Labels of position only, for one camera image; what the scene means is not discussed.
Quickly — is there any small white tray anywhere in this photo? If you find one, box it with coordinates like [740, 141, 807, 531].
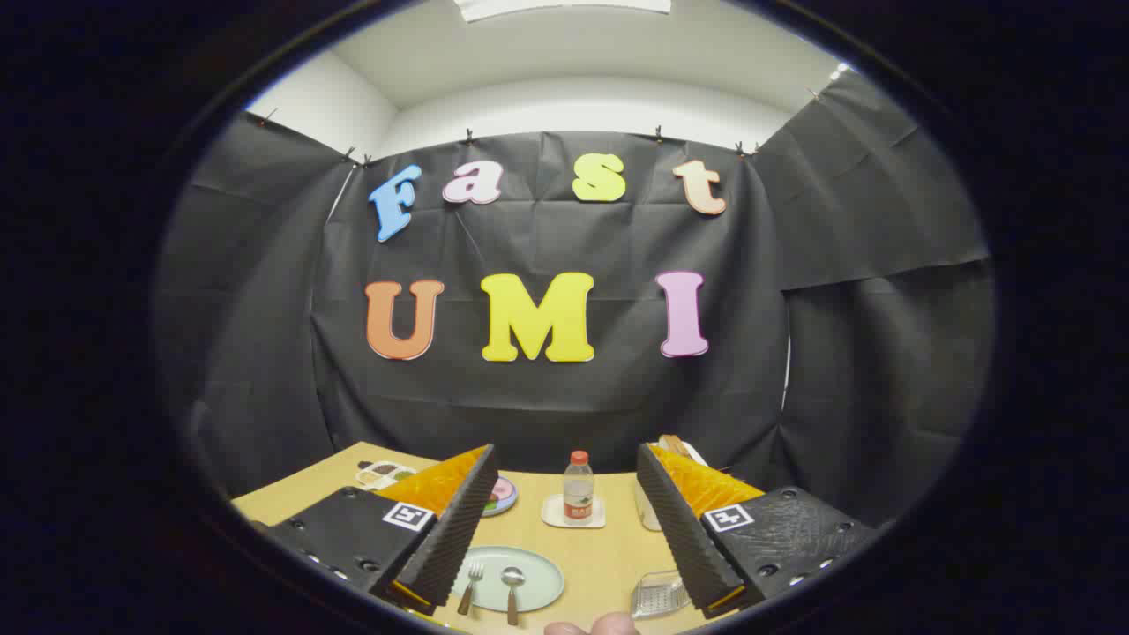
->
[541, 494, 608, 530]

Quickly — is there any ceiling light panel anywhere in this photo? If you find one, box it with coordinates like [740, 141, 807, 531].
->
[454, 0, 673, 23]

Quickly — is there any red capped water bottle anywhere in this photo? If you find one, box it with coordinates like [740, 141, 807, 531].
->
[563, 450, 595, 526]

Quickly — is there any white toaster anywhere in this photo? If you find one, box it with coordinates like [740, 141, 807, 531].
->
[633, 434, 711, 533]

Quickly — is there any metal wire basket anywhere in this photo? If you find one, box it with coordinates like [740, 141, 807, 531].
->
[631, 570, 693, 620]

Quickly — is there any blue rimmed printed plate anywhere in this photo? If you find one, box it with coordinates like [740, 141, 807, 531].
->
[481, 476, 520, 518]

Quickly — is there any small white divided dish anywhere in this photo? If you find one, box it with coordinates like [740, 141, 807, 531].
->
[355, 460, 417, 491]

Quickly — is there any wooden handled metal fork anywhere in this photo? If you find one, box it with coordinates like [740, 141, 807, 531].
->
[457, 563, 485, 616]

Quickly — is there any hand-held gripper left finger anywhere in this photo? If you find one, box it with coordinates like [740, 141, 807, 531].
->
[251, 444, 499, 616]

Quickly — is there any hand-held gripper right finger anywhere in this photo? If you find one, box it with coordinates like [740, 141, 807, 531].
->
[635, 443, 880, 616]

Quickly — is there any light green plate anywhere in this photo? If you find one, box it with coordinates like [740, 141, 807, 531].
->
[450, 545, 565, 614]

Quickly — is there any wooden handled metal spoon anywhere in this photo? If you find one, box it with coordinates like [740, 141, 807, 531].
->
[500, 566, 527, 627]

